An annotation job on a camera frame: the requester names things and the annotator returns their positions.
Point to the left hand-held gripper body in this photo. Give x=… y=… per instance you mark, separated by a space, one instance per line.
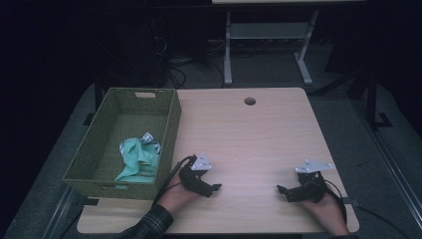
x=190 y=179

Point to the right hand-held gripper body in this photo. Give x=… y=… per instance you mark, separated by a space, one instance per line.
x=312 y=189

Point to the mint green shirt striped collar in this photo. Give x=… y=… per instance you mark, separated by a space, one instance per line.
x=139 y=161

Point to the green woven basket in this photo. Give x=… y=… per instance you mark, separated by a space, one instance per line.
x=99 y=159

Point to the person's left hand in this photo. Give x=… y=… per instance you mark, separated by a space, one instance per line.
x=175 y=199

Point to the person's right hand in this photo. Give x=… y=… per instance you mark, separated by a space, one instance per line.
x=326 y=212

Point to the black metal stand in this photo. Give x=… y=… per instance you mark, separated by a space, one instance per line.
x=373 y=99

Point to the aluminium floor rail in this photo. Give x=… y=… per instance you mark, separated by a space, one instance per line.
x=61 y=212
x=394 y=166

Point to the white metal table frame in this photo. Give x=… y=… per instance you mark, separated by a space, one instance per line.
x=268 y=31

